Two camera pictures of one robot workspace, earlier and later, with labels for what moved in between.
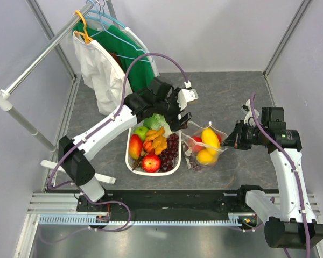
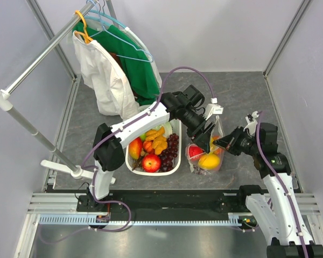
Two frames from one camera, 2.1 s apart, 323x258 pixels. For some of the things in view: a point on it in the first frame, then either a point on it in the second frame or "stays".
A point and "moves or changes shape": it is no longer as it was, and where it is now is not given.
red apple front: (151, 163) stays
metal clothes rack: (1, 97) stays
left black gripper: (174, 121) → (203, 141)
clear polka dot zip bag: (202, 145) moves or changes shape
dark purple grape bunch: (191, 158) → (200, 171)
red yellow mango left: (135, 146) stays
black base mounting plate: (94, 204) stays
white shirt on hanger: (101, 73) stays
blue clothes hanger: (151, 59) stays
